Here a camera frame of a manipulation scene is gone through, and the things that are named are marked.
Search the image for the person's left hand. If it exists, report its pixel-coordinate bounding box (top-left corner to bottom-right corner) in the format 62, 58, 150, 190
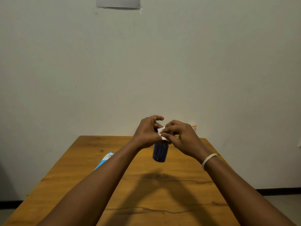
131, 115, 165, 151

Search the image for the person's right hand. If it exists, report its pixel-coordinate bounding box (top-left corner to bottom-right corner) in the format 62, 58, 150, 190
161, 120, 213, 163

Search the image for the white wet wipe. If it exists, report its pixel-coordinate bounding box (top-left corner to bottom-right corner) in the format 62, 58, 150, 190
157, 126, 170, 142

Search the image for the blue patterned bottle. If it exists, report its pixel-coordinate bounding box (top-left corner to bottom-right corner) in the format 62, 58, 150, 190
152, 128, 169, 163

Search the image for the blue wet wipes packet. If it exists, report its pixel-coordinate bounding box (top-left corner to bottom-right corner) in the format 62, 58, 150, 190
94, 152, 115, 171

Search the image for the person's right forearm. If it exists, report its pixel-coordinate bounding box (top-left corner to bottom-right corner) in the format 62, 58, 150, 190
204, 156, 297, 226

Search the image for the person's left forearm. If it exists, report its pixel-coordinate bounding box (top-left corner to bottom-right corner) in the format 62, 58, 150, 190
36, 141, 141, 226

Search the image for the wooden table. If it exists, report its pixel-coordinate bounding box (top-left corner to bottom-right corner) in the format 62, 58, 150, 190
2, 136, 241, 226

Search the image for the white paper sheet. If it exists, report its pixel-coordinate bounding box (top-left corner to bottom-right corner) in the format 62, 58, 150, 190
95, 0, 141, 9

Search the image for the white string bracelet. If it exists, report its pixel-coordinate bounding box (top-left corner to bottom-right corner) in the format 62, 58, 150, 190
202, 153, 219, 171

